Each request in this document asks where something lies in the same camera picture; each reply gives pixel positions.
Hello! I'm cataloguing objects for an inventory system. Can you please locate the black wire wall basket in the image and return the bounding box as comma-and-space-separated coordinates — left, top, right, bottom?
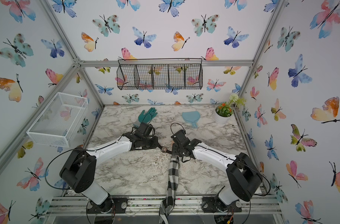
116, 58, 203, 90

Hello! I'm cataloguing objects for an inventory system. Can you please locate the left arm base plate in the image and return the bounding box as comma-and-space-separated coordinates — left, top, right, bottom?
86, 197, 128, 215

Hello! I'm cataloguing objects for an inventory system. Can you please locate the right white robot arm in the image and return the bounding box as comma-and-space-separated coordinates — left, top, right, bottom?
171, 130, 263, 205

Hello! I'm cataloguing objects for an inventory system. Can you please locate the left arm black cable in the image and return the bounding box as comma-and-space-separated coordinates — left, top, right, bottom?
44, 127, 142, 190

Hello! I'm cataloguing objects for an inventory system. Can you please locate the green grey work glove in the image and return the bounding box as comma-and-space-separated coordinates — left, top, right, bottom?
133, 107, 157, 127

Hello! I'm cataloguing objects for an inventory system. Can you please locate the black strap wristwatch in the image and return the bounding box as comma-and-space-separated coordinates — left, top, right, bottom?
158, 146, 172, 155

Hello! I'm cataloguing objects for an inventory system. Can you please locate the white plant pot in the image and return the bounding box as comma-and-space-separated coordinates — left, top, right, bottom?
213, 105, 233, 126

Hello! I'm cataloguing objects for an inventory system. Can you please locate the artificial green flowering plant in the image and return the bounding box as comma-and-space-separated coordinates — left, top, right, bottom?
215, 93, 246, 118

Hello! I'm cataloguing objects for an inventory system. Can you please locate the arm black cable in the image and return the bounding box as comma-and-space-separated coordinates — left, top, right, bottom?
44, 127, 142, 190
169, 122, 271, 224

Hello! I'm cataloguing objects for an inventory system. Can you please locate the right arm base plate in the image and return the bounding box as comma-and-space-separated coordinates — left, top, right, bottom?
201, 196, 242, 213

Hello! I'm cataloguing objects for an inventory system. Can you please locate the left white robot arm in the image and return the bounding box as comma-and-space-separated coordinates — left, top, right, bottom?
60, 122, 167, 210

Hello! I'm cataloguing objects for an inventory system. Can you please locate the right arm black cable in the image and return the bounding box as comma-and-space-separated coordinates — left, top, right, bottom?
169, 122, 271, 224

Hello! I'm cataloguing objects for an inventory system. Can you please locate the white mesh wall basket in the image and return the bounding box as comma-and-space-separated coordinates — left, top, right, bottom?
27, 92, 88, 147

